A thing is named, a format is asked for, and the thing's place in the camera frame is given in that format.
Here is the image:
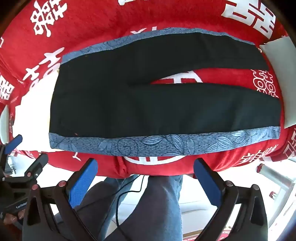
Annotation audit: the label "black pants with blue trim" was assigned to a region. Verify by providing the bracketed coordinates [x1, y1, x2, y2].
[48, 28, 281, 156]

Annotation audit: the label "red printed blanket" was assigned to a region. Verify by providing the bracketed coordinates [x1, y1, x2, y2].
[0, 0, 296, 179]

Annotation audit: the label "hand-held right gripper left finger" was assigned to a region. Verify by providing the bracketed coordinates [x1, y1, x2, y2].
[22, 158, 99, 241]

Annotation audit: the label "black cable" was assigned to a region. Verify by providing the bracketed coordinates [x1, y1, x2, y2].
[115, 175, 145, 229]

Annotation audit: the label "person's legs in jeans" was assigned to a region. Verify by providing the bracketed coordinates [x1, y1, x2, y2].
[74, 174, 184, 241]

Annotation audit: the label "silver metal frame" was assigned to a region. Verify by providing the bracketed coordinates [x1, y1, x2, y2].
[257, 163, 296, 203]

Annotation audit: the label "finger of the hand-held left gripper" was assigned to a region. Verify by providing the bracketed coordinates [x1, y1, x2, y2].
[0, 134, 23, 163]
[25, 153, 49, 183]

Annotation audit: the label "person's left hand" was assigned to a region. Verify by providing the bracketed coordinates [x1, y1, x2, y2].
[0, 207, 25, 225]

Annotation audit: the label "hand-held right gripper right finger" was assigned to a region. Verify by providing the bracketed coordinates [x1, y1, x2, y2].
[193, 158, 269, 241]

